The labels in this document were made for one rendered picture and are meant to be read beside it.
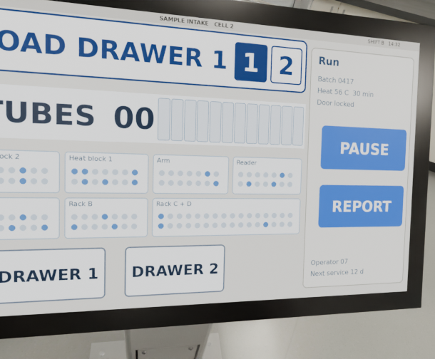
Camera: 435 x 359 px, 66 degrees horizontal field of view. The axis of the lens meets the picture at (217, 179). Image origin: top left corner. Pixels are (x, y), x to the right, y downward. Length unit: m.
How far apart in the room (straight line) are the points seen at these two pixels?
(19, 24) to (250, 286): 0.31
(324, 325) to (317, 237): 1.21
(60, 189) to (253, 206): 0.18
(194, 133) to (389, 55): 0.22
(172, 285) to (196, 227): 0.06
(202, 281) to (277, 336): 1.14
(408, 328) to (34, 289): 1.58
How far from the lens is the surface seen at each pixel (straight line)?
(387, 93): 0.40
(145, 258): 0.32
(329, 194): 0.36
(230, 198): 0.32
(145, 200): 0.31
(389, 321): 1.71
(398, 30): 0.43
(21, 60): 0.34
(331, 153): 0.36
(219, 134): 0.32
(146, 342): 0.68
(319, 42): 0.37
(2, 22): 0.35
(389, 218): 0.40
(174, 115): 0.31
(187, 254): 0.32
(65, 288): 0.34
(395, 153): 0.40
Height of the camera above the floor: 1.28
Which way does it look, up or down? 42 degrees down
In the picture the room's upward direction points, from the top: 12 degrees clockwise
